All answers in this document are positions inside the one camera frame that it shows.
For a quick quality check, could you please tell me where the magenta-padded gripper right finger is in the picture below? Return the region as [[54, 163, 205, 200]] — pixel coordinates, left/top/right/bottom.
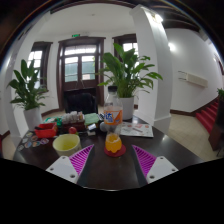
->
[[128, 143, 180, 188]]

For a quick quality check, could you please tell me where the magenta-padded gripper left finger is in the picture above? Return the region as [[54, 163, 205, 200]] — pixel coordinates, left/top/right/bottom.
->
[[45, 143, 98, 188]]

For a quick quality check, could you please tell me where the clear orange soda bottle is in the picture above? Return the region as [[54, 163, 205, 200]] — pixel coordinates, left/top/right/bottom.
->
[[103, 85, 124, 155]]

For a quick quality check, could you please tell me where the pale yellow cup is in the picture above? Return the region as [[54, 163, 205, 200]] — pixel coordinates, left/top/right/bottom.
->
[[52, 133, 82, 157]]

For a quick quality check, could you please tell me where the red plastic box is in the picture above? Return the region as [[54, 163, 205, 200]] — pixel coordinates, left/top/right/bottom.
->
[[34, 122, 58, 139]]

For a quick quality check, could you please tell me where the flat round red coaster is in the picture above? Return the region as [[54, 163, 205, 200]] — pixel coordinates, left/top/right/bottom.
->
[[103, 143, 127, 158]]

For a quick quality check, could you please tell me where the printed paper leaflet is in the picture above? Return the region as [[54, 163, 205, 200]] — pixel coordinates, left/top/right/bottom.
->
[[120, 121, 155, 139]]

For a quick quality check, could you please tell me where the dark tray of small packets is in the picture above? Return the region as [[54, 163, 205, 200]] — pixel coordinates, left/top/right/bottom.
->
[[61, 111, 86, 132]]

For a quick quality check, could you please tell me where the small black device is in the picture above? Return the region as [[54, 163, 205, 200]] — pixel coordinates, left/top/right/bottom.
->
[[86, 122, 101, 137]]

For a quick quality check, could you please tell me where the green box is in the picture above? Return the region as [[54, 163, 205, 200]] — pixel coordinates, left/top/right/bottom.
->
[[43, 116, 65, 125]]

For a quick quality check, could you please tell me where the grey round object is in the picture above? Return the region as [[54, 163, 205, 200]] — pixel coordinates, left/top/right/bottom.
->
[[98, 122, 108, 133]]

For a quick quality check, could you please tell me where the green cloth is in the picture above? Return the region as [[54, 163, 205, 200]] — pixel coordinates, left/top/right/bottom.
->
[[83, 112, 101, 127]]

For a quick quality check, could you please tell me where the black chair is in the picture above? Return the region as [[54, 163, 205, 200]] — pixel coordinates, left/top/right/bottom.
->
[[62, 87, 100, 115]]

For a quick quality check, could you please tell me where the red carpeted staircase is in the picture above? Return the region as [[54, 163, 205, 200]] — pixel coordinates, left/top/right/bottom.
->
[[194, 99, 223, 135]]

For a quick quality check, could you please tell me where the leafy plant in white pot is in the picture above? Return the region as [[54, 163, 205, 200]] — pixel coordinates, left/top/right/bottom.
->
[[96, 42, 164, 121], [6, 58, 50, 132]]

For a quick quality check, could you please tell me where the dark wooden double door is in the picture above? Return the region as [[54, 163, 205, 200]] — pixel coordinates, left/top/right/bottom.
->
[[56, 36, 106, 112]]

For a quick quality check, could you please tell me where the dark framed window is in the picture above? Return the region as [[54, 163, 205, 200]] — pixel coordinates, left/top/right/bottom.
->
[[112, 33, 140, 57], [27, 41, 54, 92]]

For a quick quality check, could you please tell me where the white pillar lamp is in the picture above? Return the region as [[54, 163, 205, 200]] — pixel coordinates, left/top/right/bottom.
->
[[153, 13, 164, 24]]

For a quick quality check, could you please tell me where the white wall-mounted unit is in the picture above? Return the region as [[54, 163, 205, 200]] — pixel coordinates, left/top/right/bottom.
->
[[177, 70, 210, 89]]

